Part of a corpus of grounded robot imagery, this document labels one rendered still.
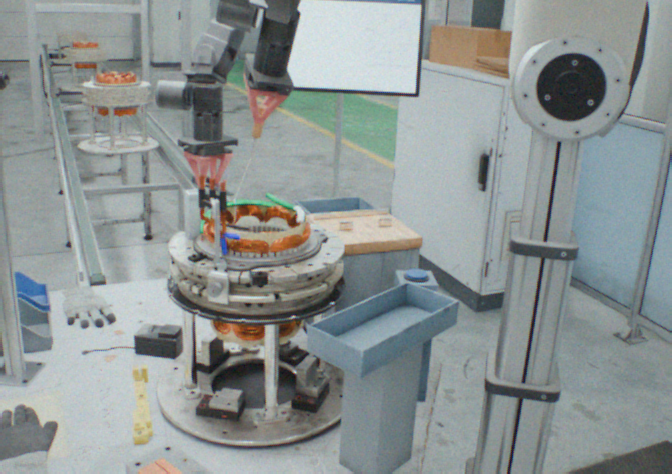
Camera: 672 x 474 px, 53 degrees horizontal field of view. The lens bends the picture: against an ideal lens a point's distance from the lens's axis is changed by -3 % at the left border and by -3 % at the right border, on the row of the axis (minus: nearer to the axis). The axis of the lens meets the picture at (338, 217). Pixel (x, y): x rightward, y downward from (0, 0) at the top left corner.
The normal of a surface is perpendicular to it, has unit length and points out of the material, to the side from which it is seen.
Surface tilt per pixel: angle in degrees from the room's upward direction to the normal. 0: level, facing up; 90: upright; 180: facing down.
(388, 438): 90
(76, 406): 0
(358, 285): 90
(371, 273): 90
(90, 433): 0
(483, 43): 90
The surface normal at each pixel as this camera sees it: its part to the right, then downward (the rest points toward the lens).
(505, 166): 0.41, 0.30
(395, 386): 0.74, 0.24
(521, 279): -0.23, 0.29
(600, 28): -0.23, 0.59
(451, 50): -0.84, 0.13
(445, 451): 0.04, -0.95
